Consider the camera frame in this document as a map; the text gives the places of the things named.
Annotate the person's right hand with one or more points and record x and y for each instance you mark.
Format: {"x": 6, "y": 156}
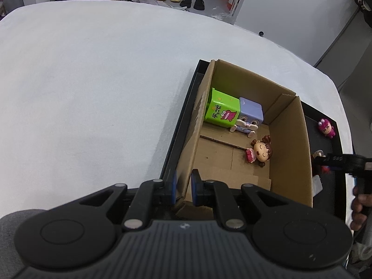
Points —
{"x": 361, "y": 209}

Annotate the dark hanging clothing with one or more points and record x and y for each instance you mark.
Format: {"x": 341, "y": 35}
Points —
{"x": 363, "y": 0}

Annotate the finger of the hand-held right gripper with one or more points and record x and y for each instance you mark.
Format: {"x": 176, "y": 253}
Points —
{"x": 340, "y": 160}

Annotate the clear plastic bag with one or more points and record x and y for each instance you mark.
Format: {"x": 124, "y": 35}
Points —
{"x": 222, "y": 14}

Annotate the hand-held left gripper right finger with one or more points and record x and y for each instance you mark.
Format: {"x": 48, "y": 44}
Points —
{"x": 196, "y": 187}

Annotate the black tray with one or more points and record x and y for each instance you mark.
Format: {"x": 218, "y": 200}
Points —
{"x": 328, "y": 146}

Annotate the white charger plug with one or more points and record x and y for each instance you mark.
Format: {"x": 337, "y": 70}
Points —
{"x": 317, "y": 184}

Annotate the blue cartoon figurine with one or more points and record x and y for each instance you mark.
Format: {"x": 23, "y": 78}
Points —
{"x": 318, "y": 153}

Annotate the black slipper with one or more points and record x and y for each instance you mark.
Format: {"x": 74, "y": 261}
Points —
{"x": 199, "y": 4}
{"x": 186, "y": 2}

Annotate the brown cardboard box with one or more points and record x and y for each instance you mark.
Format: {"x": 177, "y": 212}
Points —
{"x": 290, "y": 157}

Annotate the green monster cube toy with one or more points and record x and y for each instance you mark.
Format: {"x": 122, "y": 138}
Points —
{"x": 222, "y": 107}

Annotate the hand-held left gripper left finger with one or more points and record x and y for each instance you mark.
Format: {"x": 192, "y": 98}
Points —
{"x": 173, "y": 186}

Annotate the brown haired girl figurine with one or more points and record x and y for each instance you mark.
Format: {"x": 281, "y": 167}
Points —
{"x": 261, "y": 151}

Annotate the pink hooded figurine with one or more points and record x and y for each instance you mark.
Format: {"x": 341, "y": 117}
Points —
{"x": 327, "y": 128}

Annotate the purple bunny cube toy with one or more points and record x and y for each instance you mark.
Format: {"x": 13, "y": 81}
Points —
{"x": 251, "y": 110}

